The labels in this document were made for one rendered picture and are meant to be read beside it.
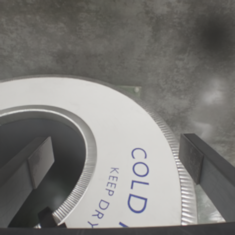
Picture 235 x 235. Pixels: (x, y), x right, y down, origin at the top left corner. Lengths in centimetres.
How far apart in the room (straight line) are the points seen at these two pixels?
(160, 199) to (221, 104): 117
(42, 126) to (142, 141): 49
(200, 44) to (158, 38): 27
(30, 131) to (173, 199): 69
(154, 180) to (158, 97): 89
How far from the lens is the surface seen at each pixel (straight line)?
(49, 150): 17
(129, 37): 113
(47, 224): 49
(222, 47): 131
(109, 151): 59
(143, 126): 69
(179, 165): 60
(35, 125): 88
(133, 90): 126
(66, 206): 51
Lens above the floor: 109
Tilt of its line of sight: 49 degrees down
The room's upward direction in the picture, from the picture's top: 178 degrees counter-clockwise
